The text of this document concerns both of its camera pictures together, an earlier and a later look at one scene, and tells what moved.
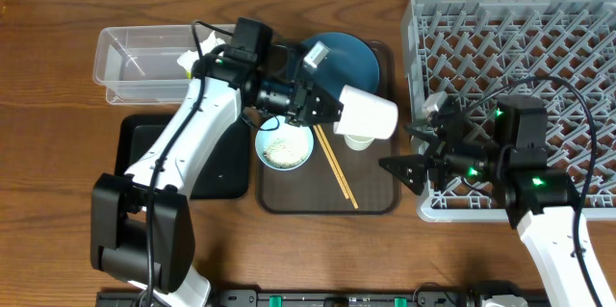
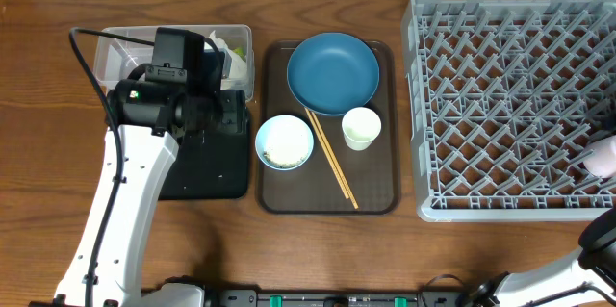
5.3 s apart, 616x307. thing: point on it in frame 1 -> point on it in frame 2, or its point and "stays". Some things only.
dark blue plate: (349, 62) stays
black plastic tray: (225, 174) stays
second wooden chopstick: (337, 166) stays
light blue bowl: (285, 148) stays
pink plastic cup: (366, 115) -> (602, 162)
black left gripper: (299, 103) -> (233, 112)
